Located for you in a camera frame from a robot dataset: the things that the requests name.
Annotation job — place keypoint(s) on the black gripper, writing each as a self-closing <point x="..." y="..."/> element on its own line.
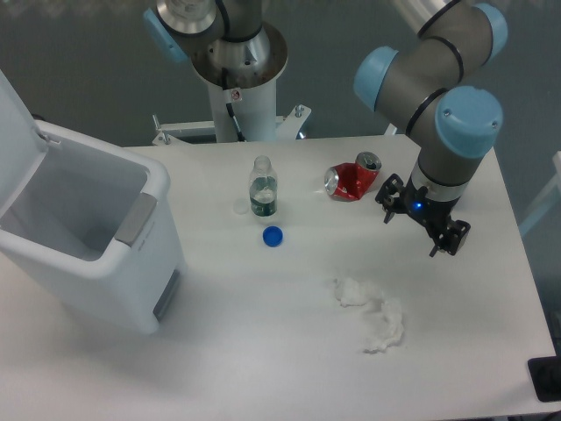
<point x="429" y="204"/>

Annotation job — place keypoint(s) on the white trash can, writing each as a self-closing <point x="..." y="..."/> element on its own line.
<point x="89" y="221"/>

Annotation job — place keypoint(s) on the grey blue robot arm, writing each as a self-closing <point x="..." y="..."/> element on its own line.
<point x="421" y="93"/>

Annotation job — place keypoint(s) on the crushed red soda can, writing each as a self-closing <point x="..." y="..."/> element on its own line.
<point x="349" y="181"/>

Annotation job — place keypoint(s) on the blue bottle cap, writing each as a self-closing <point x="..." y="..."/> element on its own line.
<point x="272" y="236"/>

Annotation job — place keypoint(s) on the white bottle cap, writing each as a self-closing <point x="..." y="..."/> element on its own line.
<point x="240" y="206"/>

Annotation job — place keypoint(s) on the crumpled white tissue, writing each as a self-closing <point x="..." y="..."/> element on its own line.
<point x="367" y="318"/>

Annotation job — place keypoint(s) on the clear green label bottle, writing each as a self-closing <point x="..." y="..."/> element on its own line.
<point x="263" y="187"/>

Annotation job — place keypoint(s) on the black device at edge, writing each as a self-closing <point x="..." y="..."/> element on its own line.
<point x="545" y="377"/>

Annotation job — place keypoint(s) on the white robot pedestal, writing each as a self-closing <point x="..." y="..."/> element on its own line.
<point x="241" y="79"/>

